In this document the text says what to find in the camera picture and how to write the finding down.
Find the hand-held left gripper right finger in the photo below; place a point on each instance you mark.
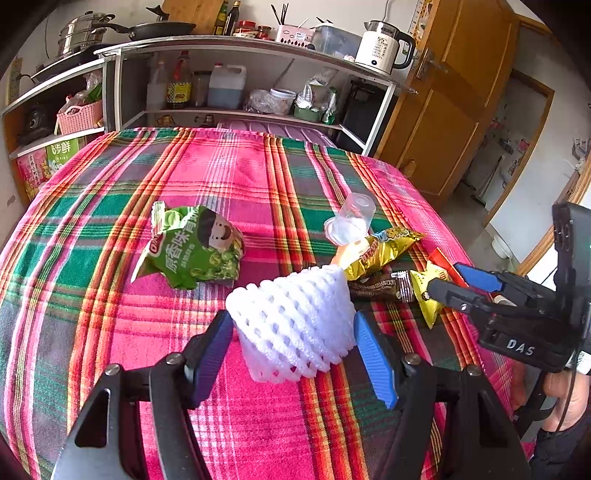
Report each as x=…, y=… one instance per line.
x=374, y=364

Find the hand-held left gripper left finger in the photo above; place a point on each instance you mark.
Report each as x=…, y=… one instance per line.
x=210, y=360

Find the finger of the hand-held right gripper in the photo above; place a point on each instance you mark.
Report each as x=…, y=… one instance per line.
x=475, y=276
x=452, y=295

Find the yellow snack wrapper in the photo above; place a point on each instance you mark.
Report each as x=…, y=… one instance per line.
x=427, y=302

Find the white foam fruit net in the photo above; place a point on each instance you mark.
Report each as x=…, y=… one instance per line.
x=291, y=318

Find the person's right hand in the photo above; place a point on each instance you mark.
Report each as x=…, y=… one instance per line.
x=570, y=397

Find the red snack wrapper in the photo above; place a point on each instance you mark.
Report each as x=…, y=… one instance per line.
x=441, y=261

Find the white floor bowl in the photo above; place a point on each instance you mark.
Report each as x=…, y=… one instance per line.
x=502, y=247

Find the brown snack wrapper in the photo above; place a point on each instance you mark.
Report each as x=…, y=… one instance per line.
x=378, y=287

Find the gold snack wrapper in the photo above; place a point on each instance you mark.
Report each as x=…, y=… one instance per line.
x=383, y=249

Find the green snack packet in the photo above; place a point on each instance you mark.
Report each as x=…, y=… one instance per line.
x=194, y=254

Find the small gourd ornament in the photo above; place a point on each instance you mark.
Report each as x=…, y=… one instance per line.
x=408, y=167

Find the clear plastic cup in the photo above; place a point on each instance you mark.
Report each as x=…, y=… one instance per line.
x=351, y=217

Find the pink green plaid tablecloth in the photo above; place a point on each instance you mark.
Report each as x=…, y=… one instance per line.
x=92, y=277

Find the black appliance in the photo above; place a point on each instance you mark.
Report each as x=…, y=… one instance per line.
x=367, y=115

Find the wooden door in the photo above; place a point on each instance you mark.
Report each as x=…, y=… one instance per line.
x=461, y=69

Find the slim green packet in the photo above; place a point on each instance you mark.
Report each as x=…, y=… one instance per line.
x=330, y=108

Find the green bowl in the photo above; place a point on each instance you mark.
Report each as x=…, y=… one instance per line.
x=307, y=114

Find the white green food bag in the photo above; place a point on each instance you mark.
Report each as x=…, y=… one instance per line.
x=316, y=90

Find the white electric kettle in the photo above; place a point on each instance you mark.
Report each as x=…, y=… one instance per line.
x=376, y=48

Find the green red cardboard box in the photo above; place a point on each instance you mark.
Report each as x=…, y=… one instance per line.
x=51, y=161

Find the white plastic tub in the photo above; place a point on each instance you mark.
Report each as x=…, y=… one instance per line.
x=282, y=100

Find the crumpled plastic bag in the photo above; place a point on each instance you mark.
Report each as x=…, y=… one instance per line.
x=258, y=101

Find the dark glass jar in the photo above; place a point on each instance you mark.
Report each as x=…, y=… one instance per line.
x=201, y=90

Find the white jerrycan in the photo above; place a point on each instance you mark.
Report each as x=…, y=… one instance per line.
x=226, y=90

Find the clear plastic storage container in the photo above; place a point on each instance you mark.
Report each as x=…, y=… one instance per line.
x=337, y=41

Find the yellow label oil bottle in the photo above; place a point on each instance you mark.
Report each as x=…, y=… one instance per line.
x=179, y=87

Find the pink woven basket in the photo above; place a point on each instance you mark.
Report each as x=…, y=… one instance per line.
x=78, y=119

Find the clear plastic bottle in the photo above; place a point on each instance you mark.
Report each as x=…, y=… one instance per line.
x=157, y=90

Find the plastic bag of vegetables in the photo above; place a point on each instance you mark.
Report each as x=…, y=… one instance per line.
x=90, y=92

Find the black cooker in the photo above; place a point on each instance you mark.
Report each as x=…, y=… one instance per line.
x=34, y=122

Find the pink utensil holder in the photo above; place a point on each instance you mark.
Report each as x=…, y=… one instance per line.
x=295, y=34

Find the metal shelf rack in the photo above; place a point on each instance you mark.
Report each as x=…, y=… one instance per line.
x=231, y=46

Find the red lidded jar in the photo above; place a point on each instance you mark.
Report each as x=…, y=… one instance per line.
x=263, y=32
x=247, y=28

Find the black chopsticks pair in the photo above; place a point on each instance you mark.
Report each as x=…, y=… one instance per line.
x=279, y=16

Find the black stove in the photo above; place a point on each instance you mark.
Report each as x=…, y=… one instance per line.
x=64, y=64

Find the black frying pan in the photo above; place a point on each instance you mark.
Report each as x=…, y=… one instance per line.
x=152, y=30

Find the green glass bottle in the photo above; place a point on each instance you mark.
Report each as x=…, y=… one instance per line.
x=221, y=18

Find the dark sauce bottle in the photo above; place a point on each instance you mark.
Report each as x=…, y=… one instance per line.
x=233, y=18

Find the steel steamer pot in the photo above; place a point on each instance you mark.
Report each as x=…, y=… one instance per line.
x=81, y=37

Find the wooden cutting board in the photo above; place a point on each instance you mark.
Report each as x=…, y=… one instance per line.
x=194, y=10

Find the wooden door frame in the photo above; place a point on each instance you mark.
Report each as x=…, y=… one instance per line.
x=547, y=115

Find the wall power strip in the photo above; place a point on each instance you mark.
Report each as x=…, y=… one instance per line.
x=13, y=81

